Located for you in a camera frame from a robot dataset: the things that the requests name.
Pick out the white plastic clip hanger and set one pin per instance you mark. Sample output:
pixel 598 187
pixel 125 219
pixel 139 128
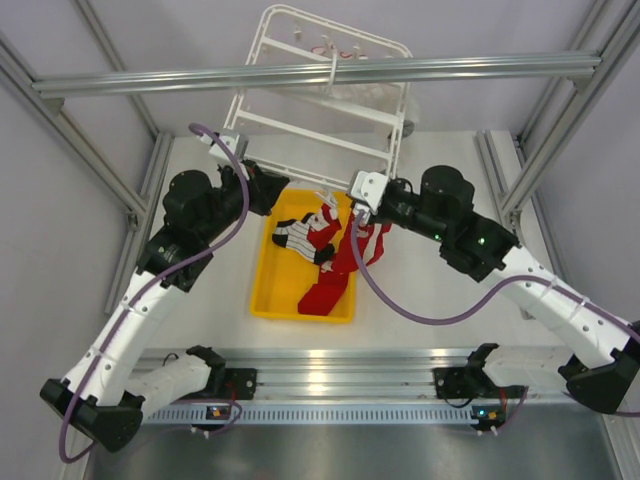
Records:
pixel 320 135

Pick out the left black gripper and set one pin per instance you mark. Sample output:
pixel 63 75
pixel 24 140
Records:
pixel 264 187

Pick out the striped black white sock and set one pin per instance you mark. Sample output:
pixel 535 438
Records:
pixel 306 236

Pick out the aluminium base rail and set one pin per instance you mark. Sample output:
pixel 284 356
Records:
pixel 351 387

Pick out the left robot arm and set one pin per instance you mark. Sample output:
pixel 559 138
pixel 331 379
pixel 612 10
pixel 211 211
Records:
pixel 99 397

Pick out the aluminium top crossbar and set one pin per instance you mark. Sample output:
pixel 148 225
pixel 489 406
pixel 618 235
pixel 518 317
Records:
pixel 568 64

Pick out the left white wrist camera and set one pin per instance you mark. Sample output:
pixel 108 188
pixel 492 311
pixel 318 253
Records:
pixel 231 141

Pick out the yellow plastic tray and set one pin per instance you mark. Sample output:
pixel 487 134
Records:
pixel 283 276

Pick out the red sock clipped on hanger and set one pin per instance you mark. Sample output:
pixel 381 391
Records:
pixel 369 240

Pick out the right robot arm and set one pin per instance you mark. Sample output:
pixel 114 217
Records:
pixel 599 358

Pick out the red sock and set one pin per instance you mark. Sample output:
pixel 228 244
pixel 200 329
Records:
pixel 333 276

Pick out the white hanger clip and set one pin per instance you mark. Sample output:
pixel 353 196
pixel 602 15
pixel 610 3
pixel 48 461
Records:
pixel 327 198

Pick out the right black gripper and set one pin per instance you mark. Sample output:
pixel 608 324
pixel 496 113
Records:
pixel 379 217

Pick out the grey sock on hanger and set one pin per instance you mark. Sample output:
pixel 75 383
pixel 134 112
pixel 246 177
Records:
pixel 411 117

